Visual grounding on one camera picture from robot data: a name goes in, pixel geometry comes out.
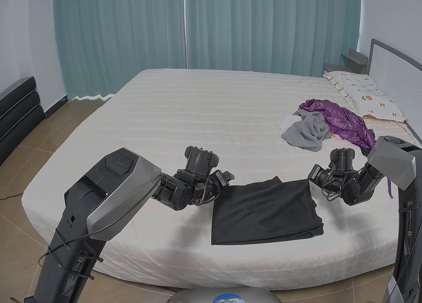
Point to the black T-shirt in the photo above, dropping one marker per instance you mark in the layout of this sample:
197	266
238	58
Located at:
263	212

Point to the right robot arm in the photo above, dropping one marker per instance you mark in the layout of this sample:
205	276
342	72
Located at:
392	163

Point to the black chest of drawers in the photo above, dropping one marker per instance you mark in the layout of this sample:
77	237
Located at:
18	110

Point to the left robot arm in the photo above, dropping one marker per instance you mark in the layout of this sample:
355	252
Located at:
118	183

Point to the bed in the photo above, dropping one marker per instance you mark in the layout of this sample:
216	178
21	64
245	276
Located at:
197	113

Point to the purple garment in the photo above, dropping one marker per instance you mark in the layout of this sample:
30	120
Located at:
346	121

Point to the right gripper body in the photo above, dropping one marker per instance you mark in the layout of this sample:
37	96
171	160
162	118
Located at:
321	178

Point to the blue-green curtain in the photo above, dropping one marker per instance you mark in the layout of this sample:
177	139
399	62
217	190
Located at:
118	24
273	17

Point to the grey garment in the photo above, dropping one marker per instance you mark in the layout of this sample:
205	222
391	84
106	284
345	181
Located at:
306	133

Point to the grey bedside table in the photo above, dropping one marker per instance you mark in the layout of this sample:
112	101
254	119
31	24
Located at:
351	60

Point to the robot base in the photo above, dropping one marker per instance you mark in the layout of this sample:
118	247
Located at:
197	296

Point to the white garment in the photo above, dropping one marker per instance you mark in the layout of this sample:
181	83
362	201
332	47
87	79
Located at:
289	123

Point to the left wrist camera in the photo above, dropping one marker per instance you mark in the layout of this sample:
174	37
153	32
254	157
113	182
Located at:
229	175

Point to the pink garment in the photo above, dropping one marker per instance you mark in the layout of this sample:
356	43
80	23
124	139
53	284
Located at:
337	136

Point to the small black garment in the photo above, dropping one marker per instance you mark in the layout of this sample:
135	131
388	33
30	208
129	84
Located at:
365	151

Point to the white printed pillow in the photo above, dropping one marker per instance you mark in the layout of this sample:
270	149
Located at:
366	93

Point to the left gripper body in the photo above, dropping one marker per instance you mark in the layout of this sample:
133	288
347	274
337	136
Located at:
217	184

